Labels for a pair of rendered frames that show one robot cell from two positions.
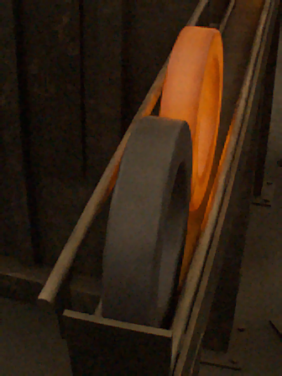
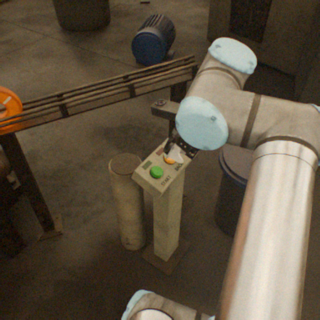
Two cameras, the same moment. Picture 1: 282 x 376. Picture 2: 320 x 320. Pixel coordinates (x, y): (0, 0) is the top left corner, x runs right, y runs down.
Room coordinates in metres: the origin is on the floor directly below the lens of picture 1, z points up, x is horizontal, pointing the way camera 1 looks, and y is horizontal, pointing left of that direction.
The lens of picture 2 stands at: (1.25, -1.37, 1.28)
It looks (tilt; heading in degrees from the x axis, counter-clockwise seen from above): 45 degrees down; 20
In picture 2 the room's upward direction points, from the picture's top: straight up
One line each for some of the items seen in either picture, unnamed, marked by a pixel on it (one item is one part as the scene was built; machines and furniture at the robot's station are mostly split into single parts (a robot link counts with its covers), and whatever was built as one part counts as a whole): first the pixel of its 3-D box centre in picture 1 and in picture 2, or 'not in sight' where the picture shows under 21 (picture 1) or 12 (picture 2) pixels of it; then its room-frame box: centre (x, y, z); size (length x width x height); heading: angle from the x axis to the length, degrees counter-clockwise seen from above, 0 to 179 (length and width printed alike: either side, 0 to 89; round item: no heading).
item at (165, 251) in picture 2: not in sight; (167, 211); (1.91, -1.16, 0.31); 0.24 x 0.16 x 0.62; 166
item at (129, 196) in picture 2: not in sight; (130, 207); (1.91, -1.00, 0.26); 0.12 x 0.12 x 0.52
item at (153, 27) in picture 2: not in sight; (156, 38); (3.72, -0.44, 0.17); 0.57 x 0.31 x 0.34; 6
